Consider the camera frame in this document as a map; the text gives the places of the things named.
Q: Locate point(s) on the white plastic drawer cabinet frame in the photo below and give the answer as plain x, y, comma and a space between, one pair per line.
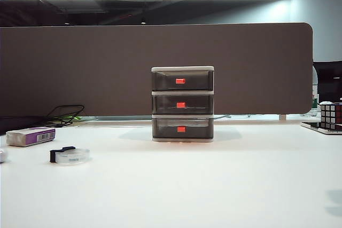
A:
181, 68

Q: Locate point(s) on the transparent tape with black cutter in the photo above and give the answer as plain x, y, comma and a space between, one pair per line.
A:
72, 156

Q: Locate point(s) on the brown desk partition panel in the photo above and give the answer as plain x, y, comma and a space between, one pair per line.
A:
93, 65

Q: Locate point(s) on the white partition foot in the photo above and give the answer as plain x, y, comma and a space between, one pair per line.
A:
282, 117

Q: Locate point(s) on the clear bottle with green label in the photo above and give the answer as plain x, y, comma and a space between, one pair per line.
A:
315, 97

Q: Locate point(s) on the purple white tissue pack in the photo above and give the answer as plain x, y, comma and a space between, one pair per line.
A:
24, 137

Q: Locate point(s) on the black monitor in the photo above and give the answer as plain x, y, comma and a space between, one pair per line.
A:
330, 81

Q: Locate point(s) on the white flat tablet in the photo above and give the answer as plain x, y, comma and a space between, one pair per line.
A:
328, 131

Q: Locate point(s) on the black rubik's cube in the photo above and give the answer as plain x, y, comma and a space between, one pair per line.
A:
331, 116

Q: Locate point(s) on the small white rounded object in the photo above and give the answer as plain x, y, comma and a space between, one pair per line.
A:
2, 156

